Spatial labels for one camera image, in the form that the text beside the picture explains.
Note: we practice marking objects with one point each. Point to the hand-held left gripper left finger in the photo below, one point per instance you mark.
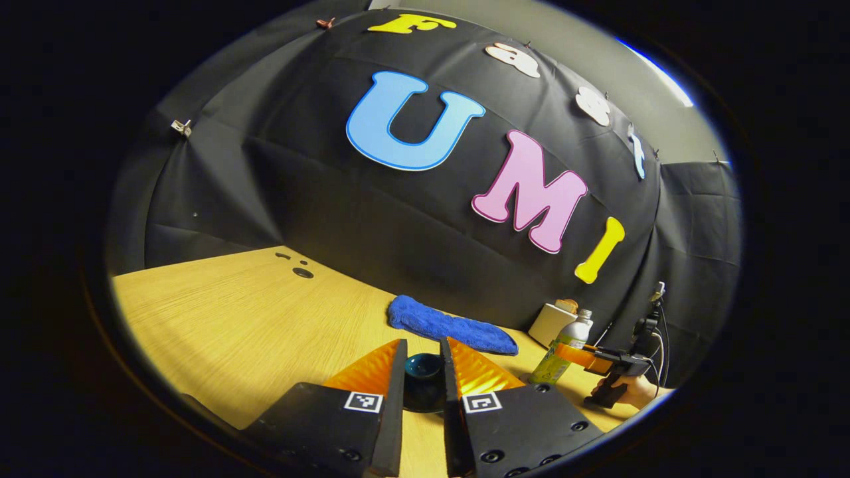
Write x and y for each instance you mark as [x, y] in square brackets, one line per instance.
[393, 411]

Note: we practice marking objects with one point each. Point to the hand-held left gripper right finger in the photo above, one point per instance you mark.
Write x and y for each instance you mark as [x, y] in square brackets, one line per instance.
[453, 411]

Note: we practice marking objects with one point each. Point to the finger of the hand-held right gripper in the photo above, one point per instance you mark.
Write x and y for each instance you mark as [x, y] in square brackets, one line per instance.
[574, 354]

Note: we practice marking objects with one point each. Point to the silver green-label water bottle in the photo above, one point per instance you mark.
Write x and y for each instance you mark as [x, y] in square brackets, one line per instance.
[574, 328]

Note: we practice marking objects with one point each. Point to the white toaster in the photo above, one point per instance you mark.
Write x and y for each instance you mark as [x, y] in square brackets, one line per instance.
[548, 322]

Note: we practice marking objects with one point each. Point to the bread slice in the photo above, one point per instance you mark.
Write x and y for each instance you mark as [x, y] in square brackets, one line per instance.
[566, 306]

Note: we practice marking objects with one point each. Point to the blue towel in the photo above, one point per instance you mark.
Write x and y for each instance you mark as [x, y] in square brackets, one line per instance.
[451, 325]

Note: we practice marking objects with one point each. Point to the black backdrop cloth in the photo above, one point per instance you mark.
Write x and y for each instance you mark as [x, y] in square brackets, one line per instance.
[265, 199]

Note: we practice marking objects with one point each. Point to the metal cloth clip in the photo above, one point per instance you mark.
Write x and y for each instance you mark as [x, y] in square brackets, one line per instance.
[180, 127]

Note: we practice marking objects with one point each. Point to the red-brown cloth clip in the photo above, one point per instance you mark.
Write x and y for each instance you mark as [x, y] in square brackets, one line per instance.
[325, 22]

